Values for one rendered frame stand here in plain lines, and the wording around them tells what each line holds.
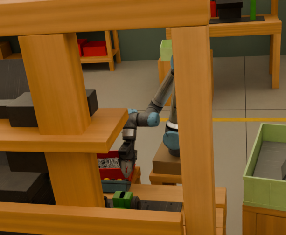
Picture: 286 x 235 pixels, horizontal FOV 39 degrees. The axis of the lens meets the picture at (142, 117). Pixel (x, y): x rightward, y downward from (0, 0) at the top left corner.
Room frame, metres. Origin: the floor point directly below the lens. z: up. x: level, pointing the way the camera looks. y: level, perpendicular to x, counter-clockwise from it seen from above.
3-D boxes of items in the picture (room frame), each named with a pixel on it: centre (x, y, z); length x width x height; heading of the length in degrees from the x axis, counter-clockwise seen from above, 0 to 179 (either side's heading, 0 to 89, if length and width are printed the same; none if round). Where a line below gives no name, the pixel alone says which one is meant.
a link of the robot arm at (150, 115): (1.97, -0.03, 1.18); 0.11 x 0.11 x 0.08; 72
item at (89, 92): (1.24, 0.22, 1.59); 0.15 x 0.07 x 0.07; 74
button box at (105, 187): (1.77, 0.18, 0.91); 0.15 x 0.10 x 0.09; 74
